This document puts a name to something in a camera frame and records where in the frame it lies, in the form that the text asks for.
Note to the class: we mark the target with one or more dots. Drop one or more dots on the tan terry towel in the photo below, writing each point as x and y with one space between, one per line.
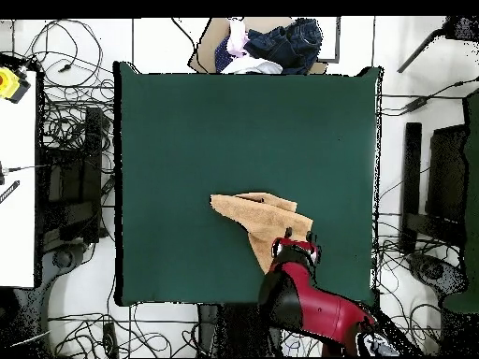
262 217

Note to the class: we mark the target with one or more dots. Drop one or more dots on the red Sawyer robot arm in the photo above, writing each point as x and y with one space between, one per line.
322 310

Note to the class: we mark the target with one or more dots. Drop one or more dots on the black round base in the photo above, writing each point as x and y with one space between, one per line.
430 269
63 258

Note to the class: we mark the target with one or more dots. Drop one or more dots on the dark green table cloth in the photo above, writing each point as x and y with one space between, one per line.
187 149

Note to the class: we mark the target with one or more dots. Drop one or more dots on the green fabric sheet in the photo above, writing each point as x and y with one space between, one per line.
472 187

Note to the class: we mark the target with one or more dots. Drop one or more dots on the white garment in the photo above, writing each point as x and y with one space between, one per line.
250 66

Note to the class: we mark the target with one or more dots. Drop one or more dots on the dark blue jeans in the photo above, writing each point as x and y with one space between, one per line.
292 45

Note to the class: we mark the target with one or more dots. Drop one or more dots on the blue dotted garment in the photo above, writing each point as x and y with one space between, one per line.
222 56

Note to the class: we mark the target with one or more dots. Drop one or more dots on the pink garment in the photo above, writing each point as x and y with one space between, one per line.
237 41

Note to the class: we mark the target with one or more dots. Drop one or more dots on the black power strip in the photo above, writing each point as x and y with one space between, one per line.
109 338

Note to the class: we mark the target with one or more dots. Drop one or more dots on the brown cardboard box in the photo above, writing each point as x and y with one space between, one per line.
209 41

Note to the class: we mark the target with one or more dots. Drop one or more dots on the black tripod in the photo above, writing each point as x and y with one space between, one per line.
460 28

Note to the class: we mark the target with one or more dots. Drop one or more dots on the white desk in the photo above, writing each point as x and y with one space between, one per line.
17 224

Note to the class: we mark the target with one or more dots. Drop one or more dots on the yellow emergency stop box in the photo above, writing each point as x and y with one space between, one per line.
9 84

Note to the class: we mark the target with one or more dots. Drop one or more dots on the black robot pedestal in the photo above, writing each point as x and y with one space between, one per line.
239 329

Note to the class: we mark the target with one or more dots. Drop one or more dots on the black stand frame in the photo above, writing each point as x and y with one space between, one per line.
91 149
411 168

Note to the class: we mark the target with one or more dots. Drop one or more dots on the grey metal frame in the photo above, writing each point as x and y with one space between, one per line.
338 37

